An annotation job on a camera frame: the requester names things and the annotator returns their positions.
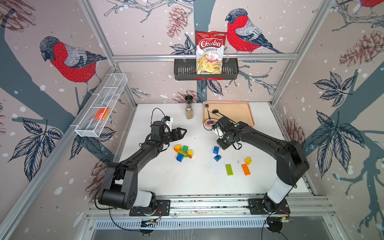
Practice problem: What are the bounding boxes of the green square brick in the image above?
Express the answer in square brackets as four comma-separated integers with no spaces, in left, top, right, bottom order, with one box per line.
[182,146,189,153]

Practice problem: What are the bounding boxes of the lime green long brick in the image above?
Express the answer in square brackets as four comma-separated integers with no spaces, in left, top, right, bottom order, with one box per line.
[178,151,187,158]

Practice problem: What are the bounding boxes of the blue square brick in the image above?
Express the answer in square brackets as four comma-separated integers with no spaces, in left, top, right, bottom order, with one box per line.
[177,154,185,162]
[213,147,220,155]
[214,155,222,162]

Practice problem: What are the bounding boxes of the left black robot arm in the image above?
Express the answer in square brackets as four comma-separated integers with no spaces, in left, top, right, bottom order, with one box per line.
[96,128,187,210]

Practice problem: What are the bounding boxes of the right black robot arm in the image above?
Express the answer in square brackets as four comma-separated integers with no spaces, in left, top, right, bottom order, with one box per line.
[212,117,310,214]

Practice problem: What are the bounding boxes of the beige tray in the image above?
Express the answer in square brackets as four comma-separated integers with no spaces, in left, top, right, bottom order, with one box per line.
[203,101,255,127]

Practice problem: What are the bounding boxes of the black spoon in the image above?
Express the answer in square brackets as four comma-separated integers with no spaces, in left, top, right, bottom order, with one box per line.
[212,109,227,119]

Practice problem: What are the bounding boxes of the blue square brick back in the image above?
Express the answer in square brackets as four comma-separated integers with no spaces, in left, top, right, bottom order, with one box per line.
[213,147,220,155]

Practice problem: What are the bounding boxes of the small grey spoon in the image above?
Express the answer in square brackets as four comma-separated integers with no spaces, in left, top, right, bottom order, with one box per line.
[204,104,211,120]

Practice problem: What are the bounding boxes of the glass spice shaker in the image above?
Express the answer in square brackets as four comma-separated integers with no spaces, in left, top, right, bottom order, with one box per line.
[185,95,194,120]

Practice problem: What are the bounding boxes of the lime green flat brick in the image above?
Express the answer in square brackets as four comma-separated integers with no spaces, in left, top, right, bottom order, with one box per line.
[225,164,234,176]

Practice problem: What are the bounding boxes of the orange flat brick right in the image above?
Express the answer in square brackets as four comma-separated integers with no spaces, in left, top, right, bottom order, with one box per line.
[241,164,251,176]

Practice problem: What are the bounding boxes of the Chuba cassava chips bag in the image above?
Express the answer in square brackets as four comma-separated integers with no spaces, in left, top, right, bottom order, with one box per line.
[196,31,227,75]

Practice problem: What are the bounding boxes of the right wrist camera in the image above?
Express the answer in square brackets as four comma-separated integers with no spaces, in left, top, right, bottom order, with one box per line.
[212,124,225,139]

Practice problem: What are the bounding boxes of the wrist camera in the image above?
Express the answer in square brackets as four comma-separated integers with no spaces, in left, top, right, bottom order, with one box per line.
[150,116,173,142]
[212,124,225,139]

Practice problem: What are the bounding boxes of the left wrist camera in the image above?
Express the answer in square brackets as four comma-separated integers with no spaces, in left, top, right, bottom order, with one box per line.
[150,116,173,142]

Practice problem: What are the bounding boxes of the black wall basket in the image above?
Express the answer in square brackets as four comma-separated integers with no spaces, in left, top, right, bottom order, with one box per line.
[174,58,239,81]

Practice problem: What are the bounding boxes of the orange block in wire basket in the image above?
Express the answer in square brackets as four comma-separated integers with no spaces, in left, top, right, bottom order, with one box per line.
[94,108,111,121]

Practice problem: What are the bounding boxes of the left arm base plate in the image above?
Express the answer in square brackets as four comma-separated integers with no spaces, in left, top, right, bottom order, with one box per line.
[129,200,171,217]

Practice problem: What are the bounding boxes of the white wire wall basket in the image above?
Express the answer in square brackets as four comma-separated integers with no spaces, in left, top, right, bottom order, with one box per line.
[75,73,128,138]

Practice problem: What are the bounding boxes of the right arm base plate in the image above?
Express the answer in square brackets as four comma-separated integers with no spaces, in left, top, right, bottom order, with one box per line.
[247,198,291,215]

